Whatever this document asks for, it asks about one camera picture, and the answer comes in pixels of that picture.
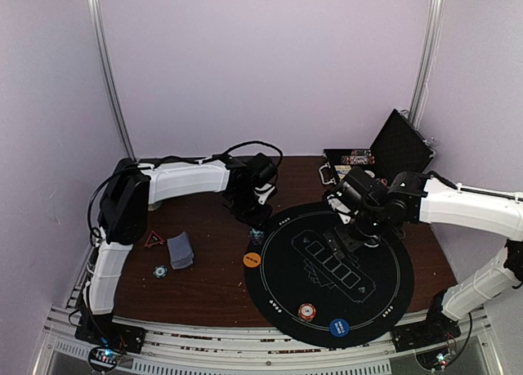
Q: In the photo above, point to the white floral ceramic mug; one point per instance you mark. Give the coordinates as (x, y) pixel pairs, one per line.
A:
(155, 206)

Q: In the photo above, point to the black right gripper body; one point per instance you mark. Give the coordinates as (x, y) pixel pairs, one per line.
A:
(348, 236)

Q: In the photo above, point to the purple poker chip stack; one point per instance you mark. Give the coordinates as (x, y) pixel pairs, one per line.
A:
(257, 237)

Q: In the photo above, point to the blue small blind button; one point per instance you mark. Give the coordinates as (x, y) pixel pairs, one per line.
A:
(339, 327)

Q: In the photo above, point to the orange big blind button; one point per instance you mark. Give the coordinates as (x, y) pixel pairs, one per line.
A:
(252, 259)

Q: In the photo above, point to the poker chip row in case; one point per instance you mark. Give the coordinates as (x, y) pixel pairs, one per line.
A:
(366, 159)

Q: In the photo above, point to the black red triangle marker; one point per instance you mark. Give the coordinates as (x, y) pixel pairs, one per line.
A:
(154, 239)

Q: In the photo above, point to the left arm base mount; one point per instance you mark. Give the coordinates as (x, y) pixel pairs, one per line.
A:
(110, 334)

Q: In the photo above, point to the aluminium corner post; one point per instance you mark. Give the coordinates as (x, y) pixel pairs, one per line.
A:
(108, 76)
(428, 57)

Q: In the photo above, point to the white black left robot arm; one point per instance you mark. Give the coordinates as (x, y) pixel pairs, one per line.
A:
(124, 200)

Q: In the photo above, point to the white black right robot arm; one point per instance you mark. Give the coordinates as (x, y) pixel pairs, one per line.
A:
(370, 210)

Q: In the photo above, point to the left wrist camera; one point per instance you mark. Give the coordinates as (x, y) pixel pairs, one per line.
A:
(263, 193)

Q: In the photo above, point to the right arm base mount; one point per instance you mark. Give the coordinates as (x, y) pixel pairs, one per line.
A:
(424, 333)

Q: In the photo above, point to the right aluminium corner post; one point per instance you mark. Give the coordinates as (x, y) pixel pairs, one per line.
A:
(428, 57)

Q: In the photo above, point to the round black poker mat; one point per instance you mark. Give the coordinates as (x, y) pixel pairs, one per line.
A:
(370, 288)

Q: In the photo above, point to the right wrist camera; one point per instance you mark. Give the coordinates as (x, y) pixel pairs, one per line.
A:
(338, 207)

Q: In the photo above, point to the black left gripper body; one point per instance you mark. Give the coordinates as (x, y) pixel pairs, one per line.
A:
(246, 209)

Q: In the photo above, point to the black poker chip case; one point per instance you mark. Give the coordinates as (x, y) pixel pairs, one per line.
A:
(397, 148)

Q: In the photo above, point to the blue playing card box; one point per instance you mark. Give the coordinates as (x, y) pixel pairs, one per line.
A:
(341, 171)

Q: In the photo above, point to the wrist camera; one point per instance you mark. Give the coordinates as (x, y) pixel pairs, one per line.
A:
(338, 207)
(263, 193)

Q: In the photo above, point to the grey playing card deck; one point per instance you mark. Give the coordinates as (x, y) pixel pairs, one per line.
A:
(181, 253)

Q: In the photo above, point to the left aluminium corner post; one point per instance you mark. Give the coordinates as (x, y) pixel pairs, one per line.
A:
(108, 76)

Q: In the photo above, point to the orange poker chip stack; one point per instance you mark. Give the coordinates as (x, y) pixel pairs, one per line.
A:
(306, 312)

